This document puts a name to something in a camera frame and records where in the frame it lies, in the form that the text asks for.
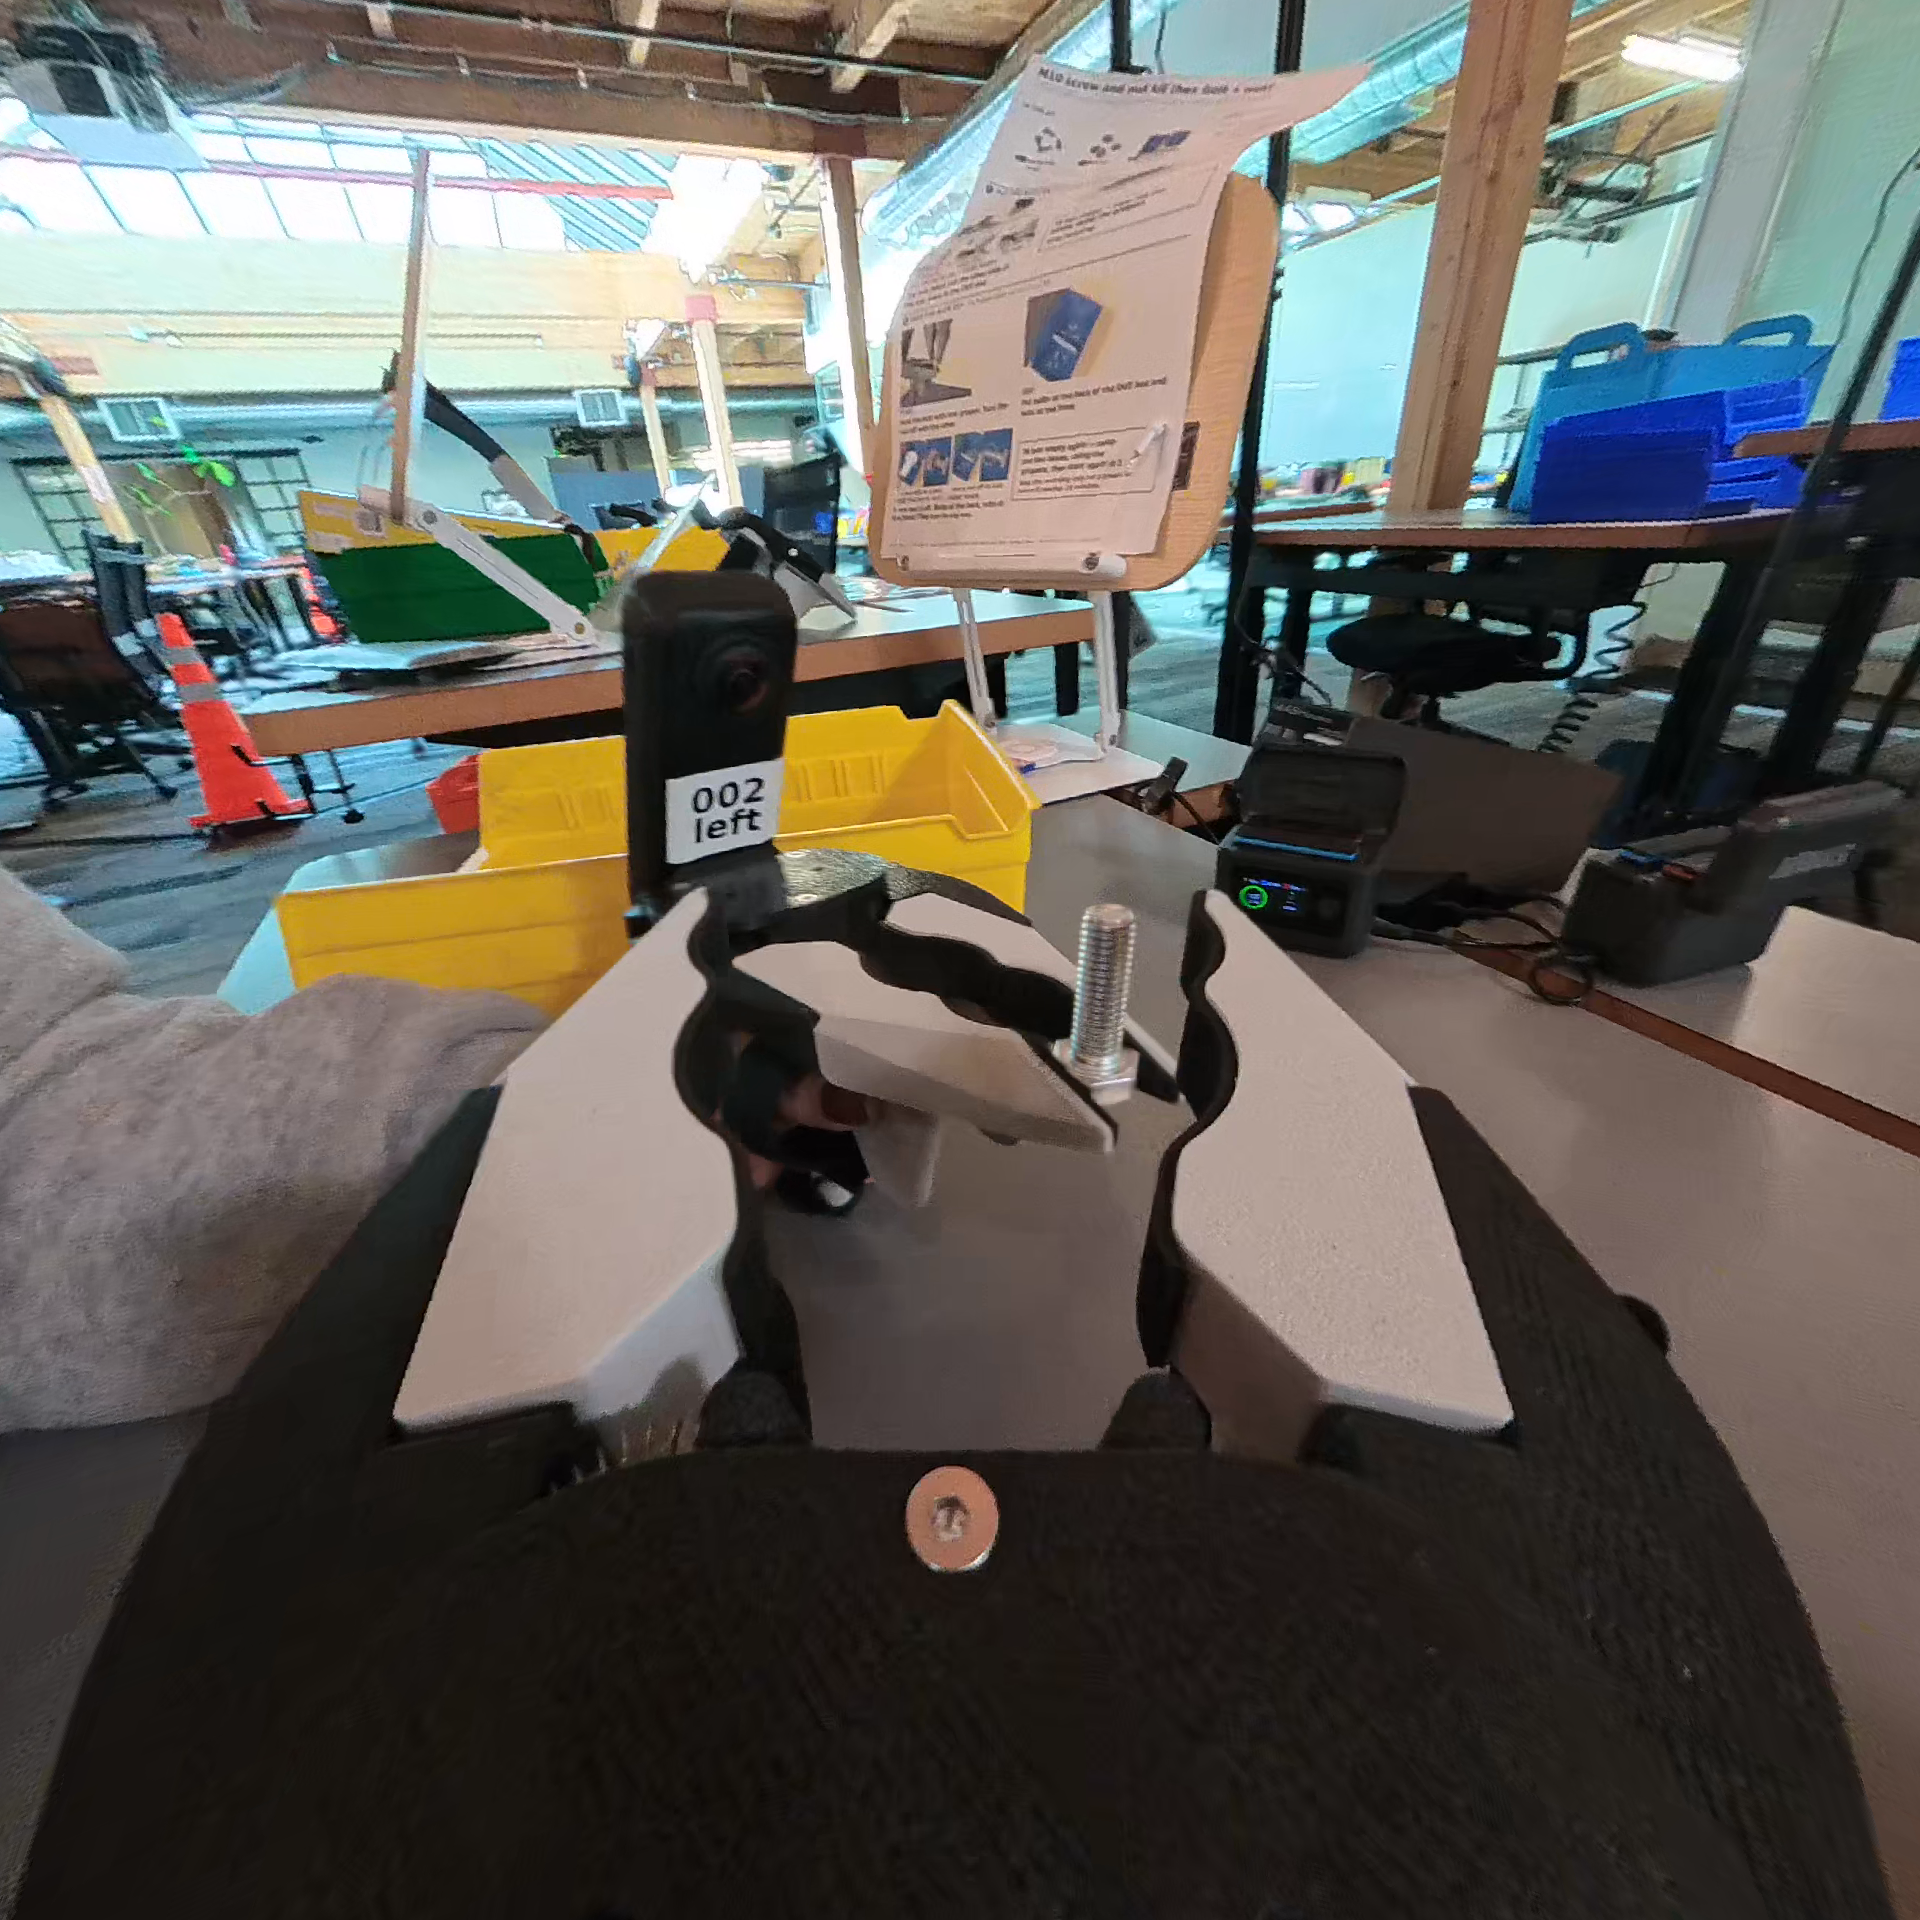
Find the wood top work table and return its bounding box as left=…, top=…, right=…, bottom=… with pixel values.
left=239, top=588, right=1099, bottom=759

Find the black round stool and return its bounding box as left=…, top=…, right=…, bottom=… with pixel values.
left=1326, top=613, right=1564, bottom=708

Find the dark grey charging dock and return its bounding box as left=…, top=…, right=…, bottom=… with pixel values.
left=1561, top=782, right=1905, bottom=987

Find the person's left hand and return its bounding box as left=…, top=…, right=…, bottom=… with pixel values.
left=769, top=1072, right=874, bottom=1150

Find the person's grey sleeved left forearm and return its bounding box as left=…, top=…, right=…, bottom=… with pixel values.
left=0, top=869, right=549, bottom=1433

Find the silver hex bolt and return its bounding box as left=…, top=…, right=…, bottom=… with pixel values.
left=1047, top=904, right=1146, bottom=1113

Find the wooden support post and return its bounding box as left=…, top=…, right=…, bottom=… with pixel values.
left=1391, top=0, right=1574, bottom=513

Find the black cardboard box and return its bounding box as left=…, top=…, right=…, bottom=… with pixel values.
left=1347, top=720, right=1627, bottom=903

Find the black coiled cable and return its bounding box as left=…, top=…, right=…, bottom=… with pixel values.
left=1542, top=599, right=1655, bottom=756

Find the blue plastic tote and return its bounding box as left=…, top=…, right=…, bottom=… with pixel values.
left=1507, top=315, right=1835, bottom=523

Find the yellow plastic bin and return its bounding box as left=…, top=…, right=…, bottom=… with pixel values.
left=276, top=701, right=1042, bottom=1040

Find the orange traffic cone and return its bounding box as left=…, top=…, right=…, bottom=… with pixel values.
left=155, top=612, right=312, bottom=834

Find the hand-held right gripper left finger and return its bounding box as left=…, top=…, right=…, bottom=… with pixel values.
left=390, top=886, right=811, bottom=1429

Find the black office chair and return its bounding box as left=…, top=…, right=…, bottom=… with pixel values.
left=0, top=534, right=188, bottom=817

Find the black battery charger case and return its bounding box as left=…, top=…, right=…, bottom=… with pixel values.
left=1214, top=736, right=1411, bottom=965

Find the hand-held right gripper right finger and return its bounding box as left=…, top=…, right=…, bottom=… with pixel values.
left=1137, top=889, right=1516, bottom=1438

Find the green and yellow bin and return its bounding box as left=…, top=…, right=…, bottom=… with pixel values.
left=293, top=488, right=616, bottom=649

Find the black frame wooden desk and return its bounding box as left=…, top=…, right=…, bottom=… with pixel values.
left=1216, top=502, right=1847, bottom=751

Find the printed instruction sheet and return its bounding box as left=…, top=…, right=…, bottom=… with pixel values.
left=874, top=55, right=1371, bottom=569

